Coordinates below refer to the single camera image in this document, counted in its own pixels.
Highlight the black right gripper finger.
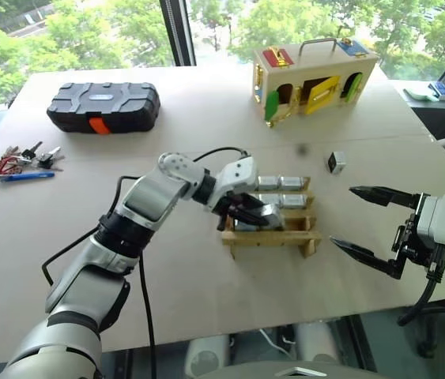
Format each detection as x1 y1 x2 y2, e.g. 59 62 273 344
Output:
348 185 421 208
329 235 398 278

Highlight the thin white cable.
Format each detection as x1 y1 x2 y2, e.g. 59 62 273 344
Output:
259 328 298 352

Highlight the white rounded shape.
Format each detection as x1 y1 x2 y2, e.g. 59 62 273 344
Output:
185 335 231 378
292 321 340 362

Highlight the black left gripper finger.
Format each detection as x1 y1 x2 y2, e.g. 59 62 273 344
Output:
240 194 271 215
231 210 267 227

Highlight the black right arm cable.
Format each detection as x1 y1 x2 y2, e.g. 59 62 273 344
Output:
398 244 445 327

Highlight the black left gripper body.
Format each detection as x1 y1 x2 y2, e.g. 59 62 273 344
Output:
209 190 249 233

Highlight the dark window frame pillar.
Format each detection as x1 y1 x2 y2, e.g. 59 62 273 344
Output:
158 0 198 68

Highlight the blue pen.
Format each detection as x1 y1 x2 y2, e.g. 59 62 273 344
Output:
0 171 55 183

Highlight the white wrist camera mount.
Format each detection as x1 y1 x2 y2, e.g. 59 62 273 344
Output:
417 193 445 273
216 156 261 201

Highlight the wooden rack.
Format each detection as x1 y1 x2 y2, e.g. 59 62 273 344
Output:
221 175 323 260

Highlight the dark side desk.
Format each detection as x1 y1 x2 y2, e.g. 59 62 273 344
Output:
388 78 445 140

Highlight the black office chair base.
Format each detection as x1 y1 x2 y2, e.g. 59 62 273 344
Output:
398 302 445 360

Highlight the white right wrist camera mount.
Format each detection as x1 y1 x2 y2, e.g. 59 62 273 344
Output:
417 193 445 273

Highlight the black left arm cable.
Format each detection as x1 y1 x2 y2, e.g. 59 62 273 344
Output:
41 147 253 379

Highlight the small blue box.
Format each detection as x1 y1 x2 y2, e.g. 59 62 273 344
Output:
428 81 445 101

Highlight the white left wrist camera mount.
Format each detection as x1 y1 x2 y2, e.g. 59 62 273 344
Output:
216 156 261 201

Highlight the wooden lock box with handle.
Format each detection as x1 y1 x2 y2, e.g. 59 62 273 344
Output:
251 37 380 128

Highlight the pale green flat object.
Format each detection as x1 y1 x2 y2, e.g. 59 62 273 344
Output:
402 87 439 103

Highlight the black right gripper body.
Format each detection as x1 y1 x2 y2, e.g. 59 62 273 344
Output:
387 192 436 280

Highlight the black tool case orange latch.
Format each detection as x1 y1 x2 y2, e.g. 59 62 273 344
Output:
46 81 162 136

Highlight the black headed key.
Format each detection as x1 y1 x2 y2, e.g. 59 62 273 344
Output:
20 141 44 162
36 146 66 172

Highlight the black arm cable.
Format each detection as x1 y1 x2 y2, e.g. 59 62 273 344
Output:
41 147 253 379
398 244 445 327

